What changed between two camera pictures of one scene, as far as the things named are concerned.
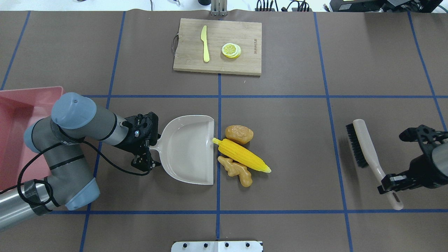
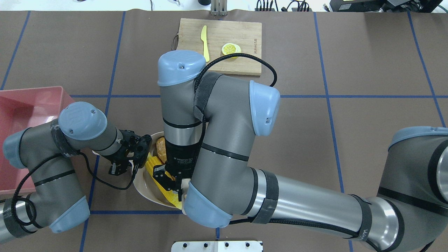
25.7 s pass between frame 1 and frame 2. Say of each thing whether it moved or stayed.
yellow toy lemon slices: stayed
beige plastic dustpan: moved
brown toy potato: moved
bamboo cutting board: stayed
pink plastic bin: stayed
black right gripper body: moved
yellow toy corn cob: moved
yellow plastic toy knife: stayed
